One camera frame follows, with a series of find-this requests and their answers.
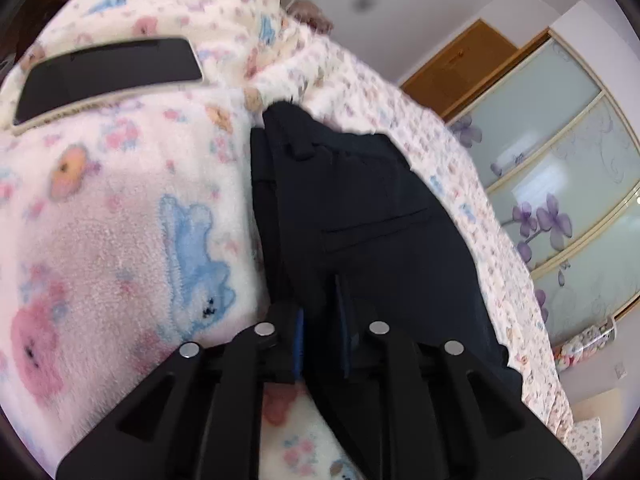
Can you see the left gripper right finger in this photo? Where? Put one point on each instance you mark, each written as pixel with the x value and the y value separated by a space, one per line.
pixel 416 411

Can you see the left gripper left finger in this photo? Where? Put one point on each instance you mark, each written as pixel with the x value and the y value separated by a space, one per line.
pixel 198 415

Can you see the black pants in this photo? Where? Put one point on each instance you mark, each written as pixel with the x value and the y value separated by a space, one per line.
pixel 347 228

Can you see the cartoon print pillow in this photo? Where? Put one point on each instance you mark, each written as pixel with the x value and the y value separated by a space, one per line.
pixel 586 444

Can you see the clear tube of plush toys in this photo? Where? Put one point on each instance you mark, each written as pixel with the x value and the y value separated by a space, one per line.
pixel 584 345

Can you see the cartoon print fleece blanket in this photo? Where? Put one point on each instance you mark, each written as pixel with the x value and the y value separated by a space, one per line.
pixel 126 228

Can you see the frosted glass floral wardrobe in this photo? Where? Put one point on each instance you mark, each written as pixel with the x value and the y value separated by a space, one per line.
pixel 560 164

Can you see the brown wooden door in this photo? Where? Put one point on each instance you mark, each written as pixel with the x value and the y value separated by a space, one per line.
pixel 442 82

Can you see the small print bed sheet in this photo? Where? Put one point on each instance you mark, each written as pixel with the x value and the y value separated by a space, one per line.
pixel 475 234

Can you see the white wall socket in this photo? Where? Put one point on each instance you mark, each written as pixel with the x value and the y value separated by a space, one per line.
pixel 620 370

